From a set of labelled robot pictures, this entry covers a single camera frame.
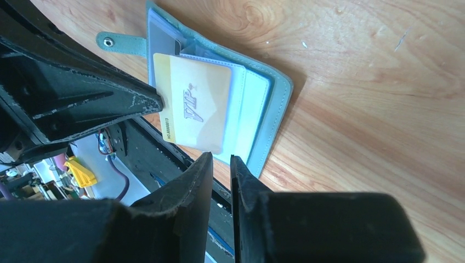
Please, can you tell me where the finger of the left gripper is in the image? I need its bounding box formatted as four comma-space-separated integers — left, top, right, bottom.
1, 1, 109, 73
1, 36, 163, 145

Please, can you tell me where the green card holder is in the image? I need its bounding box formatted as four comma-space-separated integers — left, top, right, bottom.
95, 1, 293, 177

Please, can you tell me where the black card in holder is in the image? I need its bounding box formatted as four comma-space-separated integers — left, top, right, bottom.
174, 39, 182, 55

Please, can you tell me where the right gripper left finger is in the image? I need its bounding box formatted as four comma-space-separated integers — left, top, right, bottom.
1, 152, 213, 262

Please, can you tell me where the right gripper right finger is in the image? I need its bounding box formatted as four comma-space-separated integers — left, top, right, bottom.
230, 156, 426, 262

